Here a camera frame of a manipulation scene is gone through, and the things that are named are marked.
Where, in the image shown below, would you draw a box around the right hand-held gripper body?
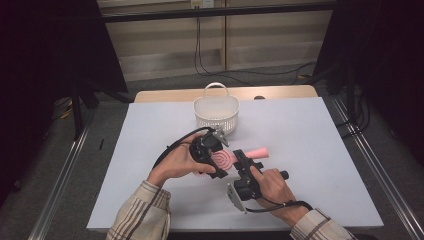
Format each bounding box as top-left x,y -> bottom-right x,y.
227,166 -> 263,215

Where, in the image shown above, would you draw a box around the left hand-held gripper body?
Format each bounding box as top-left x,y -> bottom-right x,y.
189,128 -> 231,165

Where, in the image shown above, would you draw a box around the pink hairbrush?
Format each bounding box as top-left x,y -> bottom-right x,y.
193,146 -> 270,178

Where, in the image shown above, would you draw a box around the white plastic basket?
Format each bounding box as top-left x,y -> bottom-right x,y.
193,82 -> 241,138

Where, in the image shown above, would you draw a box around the person's right hand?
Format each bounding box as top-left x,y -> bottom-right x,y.
249,166 -> 310,228

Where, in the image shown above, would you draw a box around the person's left hand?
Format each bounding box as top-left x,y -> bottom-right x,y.
146,132 -> 218,188

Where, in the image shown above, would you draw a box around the white table cover sheet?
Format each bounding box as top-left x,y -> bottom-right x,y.
85,96 -> 385,233

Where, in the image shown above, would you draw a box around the black metal stand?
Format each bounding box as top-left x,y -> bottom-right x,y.
71,81 -> 101,141

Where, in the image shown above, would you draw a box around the black curtain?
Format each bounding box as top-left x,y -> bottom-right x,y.
313,0 -> 424,168
0,0 -> 129,208

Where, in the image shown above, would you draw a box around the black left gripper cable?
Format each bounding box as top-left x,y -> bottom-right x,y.
152,126 -> 216,170

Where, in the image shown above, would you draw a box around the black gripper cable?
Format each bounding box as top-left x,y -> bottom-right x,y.
152,126 -> 216,170
246,199 -> 314,214

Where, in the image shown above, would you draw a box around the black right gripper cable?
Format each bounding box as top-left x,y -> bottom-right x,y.
246,199 -> 314,214

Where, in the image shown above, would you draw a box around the black power cable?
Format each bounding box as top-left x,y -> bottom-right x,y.
198,16 -> 318,76
194,16 -> 254,86

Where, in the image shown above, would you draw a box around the metal floor rail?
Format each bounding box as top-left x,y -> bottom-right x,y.
331,96 -> 424,240
28,109 -> 96,240

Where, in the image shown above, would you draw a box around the black floor cables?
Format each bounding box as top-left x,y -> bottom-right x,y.
334,94 -> 372,140

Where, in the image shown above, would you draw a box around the white wall socket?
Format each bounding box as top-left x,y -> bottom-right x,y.
190,0 -> 215,9

